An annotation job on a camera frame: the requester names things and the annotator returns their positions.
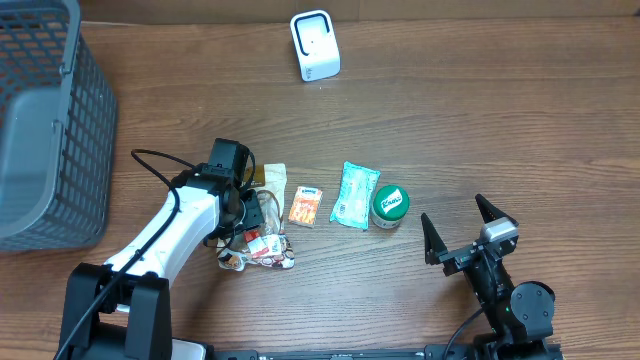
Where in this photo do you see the orange tissue packet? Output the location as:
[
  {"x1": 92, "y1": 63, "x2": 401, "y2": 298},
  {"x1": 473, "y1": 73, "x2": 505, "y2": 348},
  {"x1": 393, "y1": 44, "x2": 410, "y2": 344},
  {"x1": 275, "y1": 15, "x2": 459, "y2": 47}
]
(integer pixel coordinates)
[{"x1": 288, "y1": 186, "x2": 323, "y2": 228}]

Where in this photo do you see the grey mesh plastic basket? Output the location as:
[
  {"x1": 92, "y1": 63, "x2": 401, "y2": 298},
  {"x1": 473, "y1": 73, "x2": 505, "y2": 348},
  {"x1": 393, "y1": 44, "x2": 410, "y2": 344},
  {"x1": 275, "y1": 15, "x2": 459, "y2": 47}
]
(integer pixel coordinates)
[{"x1": 1, "y1": 1, "x2": 118, "y2": 252}]

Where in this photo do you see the green lid Knorr jar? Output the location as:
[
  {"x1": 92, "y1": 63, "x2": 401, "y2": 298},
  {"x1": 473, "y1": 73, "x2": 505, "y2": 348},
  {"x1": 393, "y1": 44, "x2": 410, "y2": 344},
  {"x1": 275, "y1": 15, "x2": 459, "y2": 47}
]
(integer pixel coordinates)
[{"x1": 370, "y1": 185, "x2": 410, "y2": 229}]

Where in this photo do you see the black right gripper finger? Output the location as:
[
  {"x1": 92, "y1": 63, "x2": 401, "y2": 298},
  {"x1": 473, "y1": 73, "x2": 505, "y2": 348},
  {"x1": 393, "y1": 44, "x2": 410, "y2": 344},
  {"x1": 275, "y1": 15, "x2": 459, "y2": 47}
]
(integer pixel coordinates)
[
  {"x1": 421, "y1": 213, "x2": 448, "y2": 265},
  {"x1": 475, "y1": 194, "x2": 518, "y2": 228}
]

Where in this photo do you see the beige brown snack bag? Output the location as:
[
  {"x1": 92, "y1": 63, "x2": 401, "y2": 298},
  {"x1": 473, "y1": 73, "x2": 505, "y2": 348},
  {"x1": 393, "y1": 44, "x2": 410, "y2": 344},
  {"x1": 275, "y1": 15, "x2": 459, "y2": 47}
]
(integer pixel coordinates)
[{"x1": 217, "y1": 163, "x2": 295, "y2": 272}]

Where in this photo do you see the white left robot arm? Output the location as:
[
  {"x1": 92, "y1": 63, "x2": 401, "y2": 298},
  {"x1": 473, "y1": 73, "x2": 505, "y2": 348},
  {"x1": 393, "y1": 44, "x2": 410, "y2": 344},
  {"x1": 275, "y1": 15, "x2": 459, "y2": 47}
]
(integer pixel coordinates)
[{"x1": 56, "y1": 162, "x2": 263, "y2": 359}]

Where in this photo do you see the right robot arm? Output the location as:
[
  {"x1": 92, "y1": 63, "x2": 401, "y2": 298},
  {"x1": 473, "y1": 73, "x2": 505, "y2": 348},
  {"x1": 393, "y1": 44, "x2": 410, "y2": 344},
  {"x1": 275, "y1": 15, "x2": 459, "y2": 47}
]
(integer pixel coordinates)
[{"x1": 421, "y1": 194, "x2": 563, "y2": 360}]

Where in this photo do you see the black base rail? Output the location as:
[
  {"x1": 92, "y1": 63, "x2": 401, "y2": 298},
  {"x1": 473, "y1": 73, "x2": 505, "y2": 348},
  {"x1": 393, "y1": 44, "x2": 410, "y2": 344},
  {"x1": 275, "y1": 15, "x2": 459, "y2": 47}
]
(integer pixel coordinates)
[{"x1": 205, "y1": 344, "x2": 564, "y2": 360}]

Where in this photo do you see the white barcode scanner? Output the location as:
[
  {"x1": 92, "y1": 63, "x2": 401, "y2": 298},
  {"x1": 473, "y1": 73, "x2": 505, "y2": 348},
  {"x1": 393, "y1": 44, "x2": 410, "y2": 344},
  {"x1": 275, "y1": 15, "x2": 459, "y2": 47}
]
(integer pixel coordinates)
[{"x1": 289, "y1": 9, "x2": 341, "y2": 82}]

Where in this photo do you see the teal wet wipes pack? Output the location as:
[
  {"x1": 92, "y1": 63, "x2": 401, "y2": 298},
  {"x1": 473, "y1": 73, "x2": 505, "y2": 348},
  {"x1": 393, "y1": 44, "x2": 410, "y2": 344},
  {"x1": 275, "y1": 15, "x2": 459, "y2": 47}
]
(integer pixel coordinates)
[{"x1": 329, "y1": 161, "x2": 380, "y2": 231}]

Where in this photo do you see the red snack stick packet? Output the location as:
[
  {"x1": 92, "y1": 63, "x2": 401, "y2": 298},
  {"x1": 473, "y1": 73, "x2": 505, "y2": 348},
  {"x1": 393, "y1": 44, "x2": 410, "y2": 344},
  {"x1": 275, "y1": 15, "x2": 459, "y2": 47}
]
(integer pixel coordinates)
[{"x1": 244, "y1": 230, "x2": 283, "y2": 259}]

